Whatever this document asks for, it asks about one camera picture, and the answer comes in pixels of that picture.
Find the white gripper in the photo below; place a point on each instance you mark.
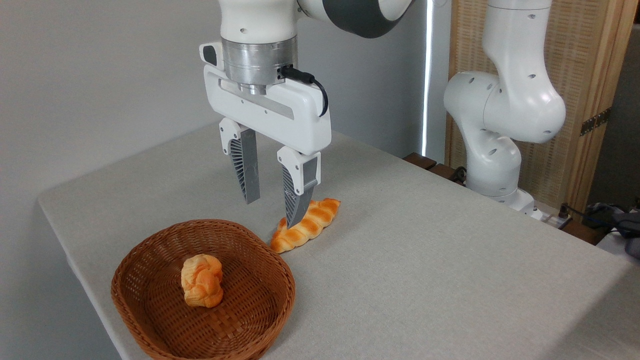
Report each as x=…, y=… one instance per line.
x=280, y=117

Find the long braided bread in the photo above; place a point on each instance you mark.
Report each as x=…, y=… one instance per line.
x=312, y=225

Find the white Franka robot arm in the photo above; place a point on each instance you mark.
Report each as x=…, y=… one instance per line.
x=515, y=100

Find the knotted bread roll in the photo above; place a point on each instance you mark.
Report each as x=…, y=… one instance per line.
x=202, y=281

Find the brown wicker basket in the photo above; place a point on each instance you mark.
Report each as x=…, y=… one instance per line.
x=240, y=320

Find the silver wrist adapter flange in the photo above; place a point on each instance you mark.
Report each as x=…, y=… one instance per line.
x=255, y=60

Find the dark brown wooden block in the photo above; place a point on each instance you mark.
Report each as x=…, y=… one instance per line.
x=582, y=232
x=419, y=160
x=442, y=171

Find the white power strip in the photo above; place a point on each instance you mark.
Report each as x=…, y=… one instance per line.
x=549, y=218

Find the black power plug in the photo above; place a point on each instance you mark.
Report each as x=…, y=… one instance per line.
x=564, y=211

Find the metal screen hinge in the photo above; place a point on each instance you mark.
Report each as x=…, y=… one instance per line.
x=595, y=121

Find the wooden woven screen panel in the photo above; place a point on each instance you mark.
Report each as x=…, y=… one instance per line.
x=585, y=60

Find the dark grey bag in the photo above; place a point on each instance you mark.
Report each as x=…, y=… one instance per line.
x=620, y=225

